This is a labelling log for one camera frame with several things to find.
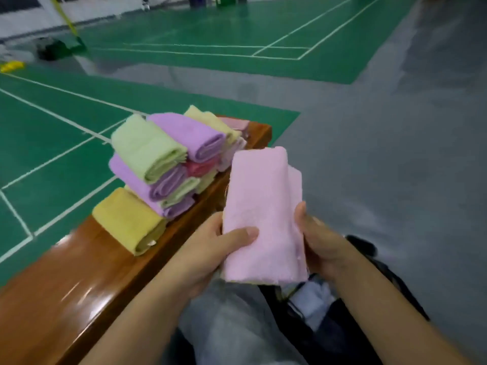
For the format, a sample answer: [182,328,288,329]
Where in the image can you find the hot pink towel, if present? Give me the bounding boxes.
[185,157,222,178]

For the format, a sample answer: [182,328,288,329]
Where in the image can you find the person's left hand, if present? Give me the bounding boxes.
[171,212,260,300]

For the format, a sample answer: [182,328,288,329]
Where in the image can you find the person's left forearm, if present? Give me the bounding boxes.
[80,270,214,365]

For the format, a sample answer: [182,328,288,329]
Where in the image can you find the black sports bag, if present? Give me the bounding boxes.
[37,38,86,61]

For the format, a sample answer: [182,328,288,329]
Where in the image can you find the yellow green towel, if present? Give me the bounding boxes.
[112,114,188,185]

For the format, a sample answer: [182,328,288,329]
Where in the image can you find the brown wooden bench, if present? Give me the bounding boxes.
[0,121,273,365]

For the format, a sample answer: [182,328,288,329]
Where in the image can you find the person's right forearm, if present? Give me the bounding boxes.
[323,250,476,365]

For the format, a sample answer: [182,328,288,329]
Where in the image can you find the person's grey trousers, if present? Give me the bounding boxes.
[160,279,309,365]

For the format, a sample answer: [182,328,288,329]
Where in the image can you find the person's right hand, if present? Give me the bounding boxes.
[294,201,359,284]

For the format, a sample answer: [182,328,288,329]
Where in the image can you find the yellow net post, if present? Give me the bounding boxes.
[49,0,81,39]
[0,60,26,75]

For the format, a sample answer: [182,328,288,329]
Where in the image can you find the light green striped towel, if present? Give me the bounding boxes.
[161,177,202,210]

